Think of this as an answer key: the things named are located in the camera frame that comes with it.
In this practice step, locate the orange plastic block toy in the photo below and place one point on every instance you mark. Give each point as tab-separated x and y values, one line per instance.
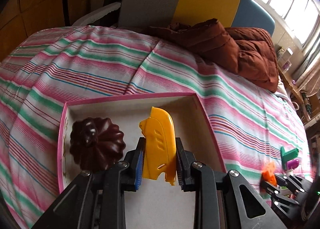
268	173

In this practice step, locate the green plastic stand toy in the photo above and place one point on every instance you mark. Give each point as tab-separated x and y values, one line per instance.
287	156

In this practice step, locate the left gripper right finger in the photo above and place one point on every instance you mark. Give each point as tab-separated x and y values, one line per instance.
195	176

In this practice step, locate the beige curtain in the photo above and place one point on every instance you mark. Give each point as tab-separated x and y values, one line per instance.
306	75

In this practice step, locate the yellow plastic toy shell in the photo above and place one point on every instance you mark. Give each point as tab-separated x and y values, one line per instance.
160	146

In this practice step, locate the striped bed sheet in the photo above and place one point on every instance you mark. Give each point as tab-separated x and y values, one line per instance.
58	65

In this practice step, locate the dark brown fluted lid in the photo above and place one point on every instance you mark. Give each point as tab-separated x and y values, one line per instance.
96	144

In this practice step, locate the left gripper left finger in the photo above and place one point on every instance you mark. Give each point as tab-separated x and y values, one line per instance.
124	176

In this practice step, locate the magenta perforated dome toy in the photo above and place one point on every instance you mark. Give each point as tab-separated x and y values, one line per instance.
292	164

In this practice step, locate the grey yellow blue headboard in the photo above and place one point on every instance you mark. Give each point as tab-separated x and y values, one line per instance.
161	13

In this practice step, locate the pink rimmed white tray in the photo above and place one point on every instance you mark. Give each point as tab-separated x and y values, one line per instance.
156	204

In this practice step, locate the purple box on shelf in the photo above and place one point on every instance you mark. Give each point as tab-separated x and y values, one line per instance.
285	66

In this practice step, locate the wooden side shelf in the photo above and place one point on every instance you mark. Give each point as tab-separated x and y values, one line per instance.
300	97

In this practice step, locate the brown quilted blanket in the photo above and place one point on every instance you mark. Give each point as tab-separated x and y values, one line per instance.
245	51

